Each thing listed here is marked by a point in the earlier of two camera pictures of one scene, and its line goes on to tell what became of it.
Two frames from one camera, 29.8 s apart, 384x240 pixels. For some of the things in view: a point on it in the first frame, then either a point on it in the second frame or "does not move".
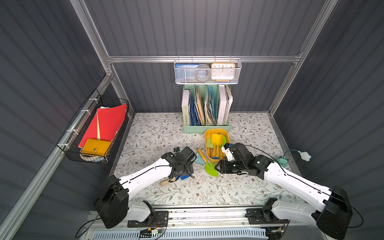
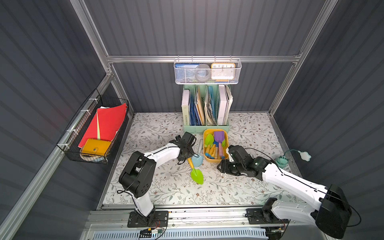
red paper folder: (105, 124) does not move
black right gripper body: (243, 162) does not move
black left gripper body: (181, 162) → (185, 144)
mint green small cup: (283, 161) does not move
